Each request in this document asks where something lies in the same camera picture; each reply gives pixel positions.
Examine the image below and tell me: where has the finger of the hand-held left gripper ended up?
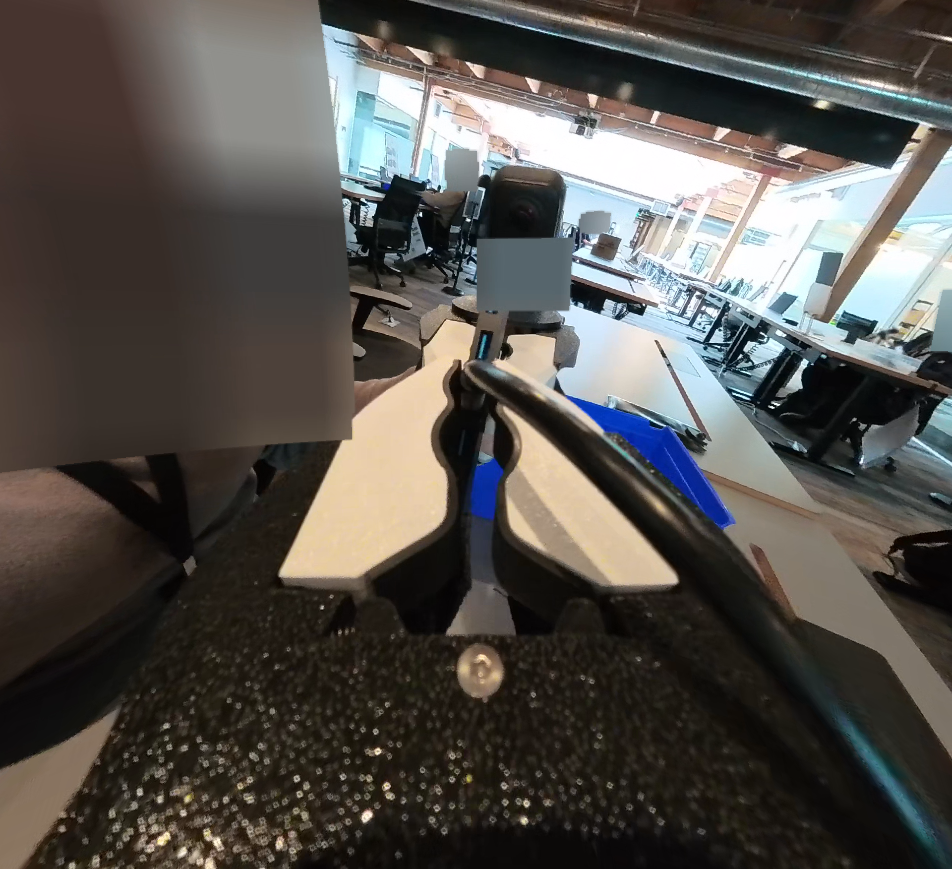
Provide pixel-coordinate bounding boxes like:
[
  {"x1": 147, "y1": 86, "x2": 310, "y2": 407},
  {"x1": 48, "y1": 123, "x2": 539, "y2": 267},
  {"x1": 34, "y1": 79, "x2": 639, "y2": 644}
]
[
  {"x1": 421, "y1": 317, "x2": 478, "y2": 373},
  {"x1": 504, "y1": 333, "x2": 560, "y2": 391}
]

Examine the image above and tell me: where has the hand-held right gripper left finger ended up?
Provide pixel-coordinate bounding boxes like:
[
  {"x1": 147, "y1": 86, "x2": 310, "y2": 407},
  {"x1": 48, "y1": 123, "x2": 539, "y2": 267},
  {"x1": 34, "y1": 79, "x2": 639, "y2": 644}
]
[{"x1": 277, "y1": 359, "x2": 477, "y2": 635}]

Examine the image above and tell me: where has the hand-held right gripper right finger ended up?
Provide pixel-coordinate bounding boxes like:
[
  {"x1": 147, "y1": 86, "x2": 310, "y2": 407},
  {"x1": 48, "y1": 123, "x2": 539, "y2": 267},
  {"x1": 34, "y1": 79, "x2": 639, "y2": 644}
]
[{"x1": 492, "y1": 393, "x2": 680, "y2": 611}]

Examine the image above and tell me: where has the black usb hub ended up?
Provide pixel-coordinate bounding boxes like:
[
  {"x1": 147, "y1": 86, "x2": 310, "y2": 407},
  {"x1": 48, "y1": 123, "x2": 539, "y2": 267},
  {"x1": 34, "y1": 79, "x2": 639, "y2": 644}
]
[{"x1": 469, "y1": 310, "x2": 501, "y2": 453}]

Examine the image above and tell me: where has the black usb cable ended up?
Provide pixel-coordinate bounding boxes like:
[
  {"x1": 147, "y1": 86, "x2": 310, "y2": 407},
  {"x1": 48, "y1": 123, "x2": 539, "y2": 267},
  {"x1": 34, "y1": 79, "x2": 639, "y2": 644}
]
[{"x1": 460, "y1": 358, "x2": 952, "y2": 869}]

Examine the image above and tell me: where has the blue plastic bin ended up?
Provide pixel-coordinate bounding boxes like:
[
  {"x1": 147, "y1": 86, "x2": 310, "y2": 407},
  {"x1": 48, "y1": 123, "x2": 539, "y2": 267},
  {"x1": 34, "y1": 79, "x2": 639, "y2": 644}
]
[{"x1": 472, "y1": 396, "x2": 737, "y2": 531}]

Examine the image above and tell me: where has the person's left forearm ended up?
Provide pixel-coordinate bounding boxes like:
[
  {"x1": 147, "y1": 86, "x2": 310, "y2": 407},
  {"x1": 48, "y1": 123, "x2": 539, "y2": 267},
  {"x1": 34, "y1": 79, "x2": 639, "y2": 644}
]
[{"x1": 354, "y1": 372, "x2": 421, "y2": 412}]

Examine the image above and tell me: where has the brown chair armrest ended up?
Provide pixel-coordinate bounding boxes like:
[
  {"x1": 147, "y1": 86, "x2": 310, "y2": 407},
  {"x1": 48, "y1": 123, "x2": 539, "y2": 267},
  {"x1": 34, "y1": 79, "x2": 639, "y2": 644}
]
[{"x1": 350, "y1": 284, "x2": 415, "y2": 336}]

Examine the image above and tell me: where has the metal tool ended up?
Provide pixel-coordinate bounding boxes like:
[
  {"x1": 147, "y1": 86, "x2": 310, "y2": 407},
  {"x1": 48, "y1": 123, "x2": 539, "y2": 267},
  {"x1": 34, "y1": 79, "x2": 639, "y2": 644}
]
[{"x1": 606, "y1": 394, "x2": 712, "y2": 455}]

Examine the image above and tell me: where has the black office chair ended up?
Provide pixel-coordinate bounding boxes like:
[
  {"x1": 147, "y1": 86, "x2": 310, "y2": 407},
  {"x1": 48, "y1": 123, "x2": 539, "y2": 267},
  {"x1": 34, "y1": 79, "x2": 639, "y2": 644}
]
[
  {"x1": 353, "y1": 174, "x2": 422, "y2": 291},
  {"x1": 777, "y1": 352, "x2": 942, "y2": 472}
]

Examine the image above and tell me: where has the wooden pillar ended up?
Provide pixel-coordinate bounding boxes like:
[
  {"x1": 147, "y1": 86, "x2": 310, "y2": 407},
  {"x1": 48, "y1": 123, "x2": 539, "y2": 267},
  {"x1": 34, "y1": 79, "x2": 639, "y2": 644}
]
[
  {"x1": 729, "y1": 173, "x2": 772, "y2": 261},
  {"x1": 822, "y1": 127, "x2": 952, "y2": 321}
]

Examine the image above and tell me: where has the long wooden desk row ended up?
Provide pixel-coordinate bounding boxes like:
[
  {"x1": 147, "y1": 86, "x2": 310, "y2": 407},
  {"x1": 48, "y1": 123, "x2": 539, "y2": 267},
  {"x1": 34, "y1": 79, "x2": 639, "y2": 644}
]
[{"x1": 710, "y1": 280, "x2": 952, "y2": 397}]

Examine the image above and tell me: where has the black ceiling beam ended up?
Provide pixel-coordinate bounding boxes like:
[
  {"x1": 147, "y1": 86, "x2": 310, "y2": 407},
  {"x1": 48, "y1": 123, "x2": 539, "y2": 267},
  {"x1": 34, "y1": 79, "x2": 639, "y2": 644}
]
[{"x1": 318, "y1": 0, "x2": 921, "y2": 168}]

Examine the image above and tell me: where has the black backpack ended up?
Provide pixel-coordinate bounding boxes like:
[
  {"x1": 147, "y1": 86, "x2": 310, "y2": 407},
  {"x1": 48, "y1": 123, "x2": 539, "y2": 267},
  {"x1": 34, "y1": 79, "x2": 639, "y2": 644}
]
[{"x1": 874, "y1": 529, "x2": 952, "y2": 596}]

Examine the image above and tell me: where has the black strap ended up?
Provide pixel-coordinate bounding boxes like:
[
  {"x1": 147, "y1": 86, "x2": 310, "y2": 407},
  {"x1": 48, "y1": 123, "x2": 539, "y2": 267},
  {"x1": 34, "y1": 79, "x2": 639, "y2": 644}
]
[{"x1": 56, "y1": 451, "x2": 198, "y2": 576}]

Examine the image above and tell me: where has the silver ventilation duct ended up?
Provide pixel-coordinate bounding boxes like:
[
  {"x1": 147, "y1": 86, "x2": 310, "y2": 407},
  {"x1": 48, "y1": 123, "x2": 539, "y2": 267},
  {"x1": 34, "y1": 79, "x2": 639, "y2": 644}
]
[{"x1": 312, "y1": 0, "x2": 952, "y2": 120}]

